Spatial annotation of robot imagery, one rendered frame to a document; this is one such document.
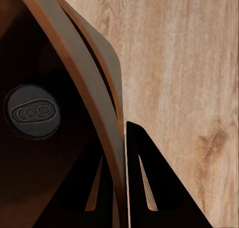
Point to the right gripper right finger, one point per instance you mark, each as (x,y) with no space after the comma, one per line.
(176,207)

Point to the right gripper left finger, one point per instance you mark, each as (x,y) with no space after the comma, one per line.
(66,209)

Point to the trash can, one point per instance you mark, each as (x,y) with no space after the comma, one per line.
(37,36)

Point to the can of soda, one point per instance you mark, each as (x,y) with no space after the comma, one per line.
(40,106)

